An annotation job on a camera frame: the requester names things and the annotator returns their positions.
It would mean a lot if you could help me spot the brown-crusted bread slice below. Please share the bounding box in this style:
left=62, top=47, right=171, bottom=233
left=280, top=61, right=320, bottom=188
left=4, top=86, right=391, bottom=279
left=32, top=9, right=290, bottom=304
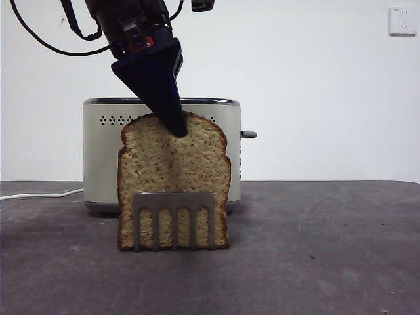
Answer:
left=117, top=111, right=232, bottom=252

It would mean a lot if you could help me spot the cream two-slot toaster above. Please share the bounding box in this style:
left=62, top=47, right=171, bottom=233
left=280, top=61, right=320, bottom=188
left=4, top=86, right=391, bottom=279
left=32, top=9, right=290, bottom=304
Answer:
left=82, top=97, right=243, bottom=217

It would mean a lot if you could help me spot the silver metal toast rack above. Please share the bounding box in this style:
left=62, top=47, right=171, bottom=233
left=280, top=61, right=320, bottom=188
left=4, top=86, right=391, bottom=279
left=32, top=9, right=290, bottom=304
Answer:
left=133, top=192, right=217, bottom=253

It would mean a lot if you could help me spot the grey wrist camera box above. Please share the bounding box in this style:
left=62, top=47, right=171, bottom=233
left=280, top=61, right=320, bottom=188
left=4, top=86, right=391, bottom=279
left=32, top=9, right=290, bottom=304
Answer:
left=191, top=0, right=217, bottom=13

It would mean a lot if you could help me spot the short black arm cable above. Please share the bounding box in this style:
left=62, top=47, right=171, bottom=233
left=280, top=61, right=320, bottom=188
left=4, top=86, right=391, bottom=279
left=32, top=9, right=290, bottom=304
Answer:
left=61, top=0, right=104, bottom=42

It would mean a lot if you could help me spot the long black arm cable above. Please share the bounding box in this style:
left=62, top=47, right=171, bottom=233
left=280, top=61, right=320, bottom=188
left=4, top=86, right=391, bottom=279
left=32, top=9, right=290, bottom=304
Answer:
left=9, top=0, right=112, bottom=56

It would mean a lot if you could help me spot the white power cable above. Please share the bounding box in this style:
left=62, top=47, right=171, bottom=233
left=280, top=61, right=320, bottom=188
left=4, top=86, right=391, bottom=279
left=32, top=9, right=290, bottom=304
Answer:
left=0, top=187, right=85, bottom=201

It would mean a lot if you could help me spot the white wall socket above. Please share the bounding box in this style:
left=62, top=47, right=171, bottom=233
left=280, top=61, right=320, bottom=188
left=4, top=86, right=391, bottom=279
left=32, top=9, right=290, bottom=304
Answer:
left=389, top=6, right=418, bottom=37

